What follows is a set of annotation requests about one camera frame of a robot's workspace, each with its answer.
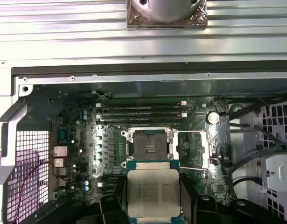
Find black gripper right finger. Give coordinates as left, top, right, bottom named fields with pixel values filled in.
left=180, top=174, right=237, bottom=224

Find metal drive cage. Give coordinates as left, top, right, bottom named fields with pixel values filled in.
left=259, top=102, right=287, bottom=224

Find CPU socket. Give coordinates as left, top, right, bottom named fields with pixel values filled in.
left=120, top=129, right=175, bottom=164

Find round coin battery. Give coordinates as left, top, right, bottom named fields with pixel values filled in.
left=206, top=111, right=220, bottom=125

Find open PC case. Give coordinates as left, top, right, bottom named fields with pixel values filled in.
left=0, top=61, right=287, bottom=224

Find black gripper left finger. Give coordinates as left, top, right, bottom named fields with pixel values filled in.
left=96, top=174, right=128, bottom=224

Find green motherboard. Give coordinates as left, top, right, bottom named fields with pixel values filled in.
left=49, top=97, right=231, bottom=210

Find metal socket cover frame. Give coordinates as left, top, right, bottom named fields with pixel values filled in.
left=173, top=130, right=214, bottom=167

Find RAM slot black latches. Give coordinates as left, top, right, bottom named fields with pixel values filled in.
left=100, top=106, right=184, bottom=113
left=100, top=117, right=184, bottom=124

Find square brown base plate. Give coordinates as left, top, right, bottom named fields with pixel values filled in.
left=126, top=0, right=208, bottom=30

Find blue port connector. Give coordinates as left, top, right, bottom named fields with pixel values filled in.
left=56, top=126, right=70, bottom=143

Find RAM slot white latches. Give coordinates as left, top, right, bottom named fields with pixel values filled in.
left=96, top=112, right=188, bottom=119
left=96, top=100, right=188, bottom=107

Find silver CPU green edge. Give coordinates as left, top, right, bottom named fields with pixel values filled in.
left=125, top=160, right=181, bottom=221

